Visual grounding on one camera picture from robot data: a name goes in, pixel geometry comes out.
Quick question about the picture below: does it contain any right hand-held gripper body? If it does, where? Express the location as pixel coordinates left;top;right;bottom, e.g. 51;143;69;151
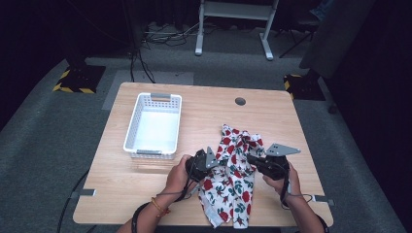
258;143;301;182

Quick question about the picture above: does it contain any blue cloth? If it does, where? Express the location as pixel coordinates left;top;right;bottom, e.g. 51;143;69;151
309;0;336;21

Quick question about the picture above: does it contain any black cable under table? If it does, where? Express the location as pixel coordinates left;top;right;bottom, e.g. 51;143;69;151
56;169;98;233

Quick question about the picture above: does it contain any white red floral garment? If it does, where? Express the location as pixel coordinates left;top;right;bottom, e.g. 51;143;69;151
197;124;266;229

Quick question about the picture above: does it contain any black floor cable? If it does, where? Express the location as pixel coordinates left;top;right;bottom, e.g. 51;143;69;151
128;48;156;84

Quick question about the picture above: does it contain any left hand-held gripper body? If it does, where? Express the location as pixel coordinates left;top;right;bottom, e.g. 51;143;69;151
185;146;219;183

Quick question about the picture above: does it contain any left hand-held gripper cable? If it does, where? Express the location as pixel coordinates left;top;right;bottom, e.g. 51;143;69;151
130;176;200;233

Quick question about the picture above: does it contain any orange bead bracelet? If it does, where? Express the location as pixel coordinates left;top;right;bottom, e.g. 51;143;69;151
150;197;171;218

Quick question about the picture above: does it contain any bundle of floor cables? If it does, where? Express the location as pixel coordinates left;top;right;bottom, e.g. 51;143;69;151
142;21;202;48

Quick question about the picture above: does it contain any black yellow striped base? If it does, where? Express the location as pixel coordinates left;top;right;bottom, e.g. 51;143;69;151
52;65;107;95
283;74;326;102

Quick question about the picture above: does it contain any right hand-held gripper cable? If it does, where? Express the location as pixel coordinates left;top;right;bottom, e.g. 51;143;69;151
280;166;315;210

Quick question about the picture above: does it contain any person's right hand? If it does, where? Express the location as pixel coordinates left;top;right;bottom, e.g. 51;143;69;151
261;163;301;200

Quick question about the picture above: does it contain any white metal stand frame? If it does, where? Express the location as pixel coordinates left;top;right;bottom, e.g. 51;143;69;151
193;0;280;61

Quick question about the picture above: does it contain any grey metal table bracket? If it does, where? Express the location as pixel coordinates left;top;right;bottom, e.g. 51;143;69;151
70;188;97;199
312;194;335;207

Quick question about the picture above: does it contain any hand-held gripper cable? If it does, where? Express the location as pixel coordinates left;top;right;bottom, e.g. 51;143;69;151
130;176;200;233
280;166;315;210

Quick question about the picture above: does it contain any dark chair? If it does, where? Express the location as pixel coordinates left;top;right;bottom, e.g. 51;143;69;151
279;13;320;59

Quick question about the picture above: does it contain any white plastic basket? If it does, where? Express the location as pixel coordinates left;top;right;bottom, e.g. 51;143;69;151
122;92;183;160

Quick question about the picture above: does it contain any grey curtain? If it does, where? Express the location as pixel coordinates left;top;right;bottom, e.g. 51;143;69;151
299;0;378;80

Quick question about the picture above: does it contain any person's left hand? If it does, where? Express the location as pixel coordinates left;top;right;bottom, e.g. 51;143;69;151
164;154;199;199

